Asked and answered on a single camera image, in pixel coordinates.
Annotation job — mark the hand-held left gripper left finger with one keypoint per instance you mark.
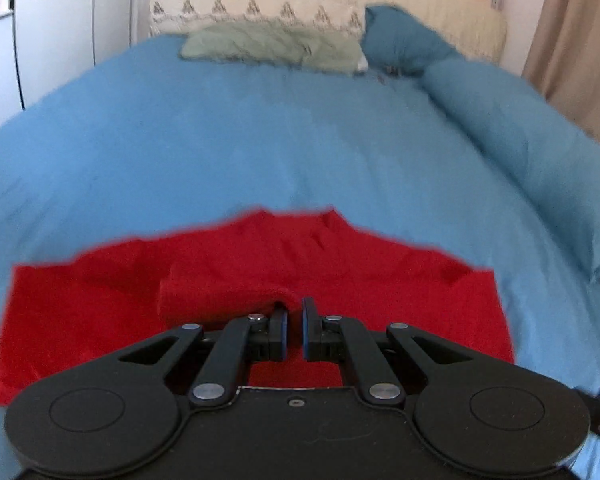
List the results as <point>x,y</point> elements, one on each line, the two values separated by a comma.
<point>280,331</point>

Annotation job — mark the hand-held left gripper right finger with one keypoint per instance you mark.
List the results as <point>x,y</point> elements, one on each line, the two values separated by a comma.
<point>308,330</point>

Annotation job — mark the red small shirt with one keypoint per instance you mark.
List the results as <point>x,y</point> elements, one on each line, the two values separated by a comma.
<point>105,305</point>

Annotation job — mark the blue bed sheet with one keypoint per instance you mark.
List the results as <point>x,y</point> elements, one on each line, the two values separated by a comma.
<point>230,150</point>

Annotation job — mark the rolled blue blanket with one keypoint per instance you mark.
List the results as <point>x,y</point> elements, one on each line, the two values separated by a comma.
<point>535,160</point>

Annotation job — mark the green folded cloth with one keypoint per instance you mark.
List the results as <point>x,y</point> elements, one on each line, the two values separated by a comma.
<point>275,46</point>

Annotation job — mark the dark blue pillow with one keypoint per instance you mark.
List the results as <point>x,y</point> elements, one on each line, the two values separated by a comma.
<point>405,40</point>

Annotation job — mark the beige embroidered pillow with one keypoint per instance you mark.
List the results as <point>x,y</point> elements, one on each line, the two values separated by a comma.
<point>250,12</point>

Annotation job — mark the white wardrobe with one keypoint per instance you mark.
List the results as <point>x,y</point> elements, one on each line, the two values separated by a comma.
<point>45,35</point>

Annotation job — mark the beige curtain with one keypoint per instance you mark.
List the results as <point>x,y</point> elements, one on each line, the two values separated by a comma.
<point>577,45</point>

